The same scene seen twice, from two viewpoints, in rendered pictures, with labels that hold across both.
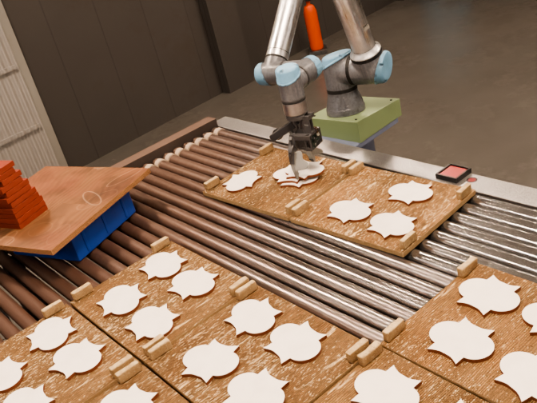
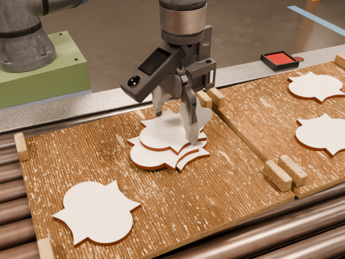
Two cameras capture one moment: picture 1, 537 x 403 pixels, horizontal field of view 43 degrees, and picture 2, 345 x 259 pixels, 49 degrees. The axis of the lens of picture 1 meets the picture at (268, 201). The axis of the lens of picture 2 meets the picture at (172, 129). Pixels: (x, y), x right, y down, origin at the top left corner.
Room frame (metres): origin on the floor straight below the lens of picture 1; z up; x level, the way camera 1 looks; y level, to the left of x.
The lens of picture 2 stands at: (1.90, 0.43, 1.41)
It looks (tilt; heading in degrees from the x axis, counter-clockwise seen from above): 38 degrees down; 283
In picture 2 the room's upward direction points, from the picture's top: straight up
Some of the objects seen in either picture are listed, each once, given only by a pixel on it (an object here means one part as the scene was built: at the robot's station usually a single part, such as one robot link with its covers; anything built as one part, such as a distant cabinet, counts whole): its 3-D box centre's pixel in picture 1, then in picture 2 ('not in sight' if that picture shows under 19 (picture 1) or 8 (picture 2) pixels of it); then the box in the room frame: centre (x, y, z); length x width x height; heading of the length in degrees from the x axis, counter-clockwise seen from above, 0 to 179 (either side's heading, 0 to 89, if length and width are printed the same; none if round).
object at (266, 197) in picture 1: (280, 180); (144, 168); (2.07, -0.05, 0.93); 0.41 x 0.35 x 0.02; 38
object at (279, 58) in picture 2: (453, 173); (279, 60); (1.82, -0.56, 0.92); 0.06 x 0.06 x 0.01; 34
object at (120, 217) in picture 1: (70, 220); not in sight; (2.09, 0.65, 0.97); 0.31 x 0.31 x 0.10; 56
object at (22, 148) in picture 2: (266, 149); (21, 146); (2.30, -0.04, 0.95); 0.06 x 0.02 x 0.03; 128
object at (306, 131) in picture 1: (302, 130); (185, 60); (2.01, -0.16, 1.10); 0.09 x 0.08 x 0.12; 51
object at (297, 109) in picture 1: (296, 106); (181, 16); (2.02, -0.16, 1.18); 0.08 x 0.08 x 0.05
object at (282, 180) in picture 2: (293, 205); (277, 174); (1.83, -0.07, 0.95); 0.06 x 0.02 x 0.03; 128
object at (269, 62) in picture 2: (453, 173); (279, 60); (1.82, -0.56, 0.92); 0.08 x 0.08 x 0.02; 34
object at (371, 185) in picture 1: (380, 206); (321, 113); (1.73, -0.31, 0.93); 0.41 x 0.35 x 0.02; 38
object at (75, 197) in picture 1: (49, 205); not in sight; (2.12, 0.71, 1.03); 0.50 x 0.50 x 0.02; 56
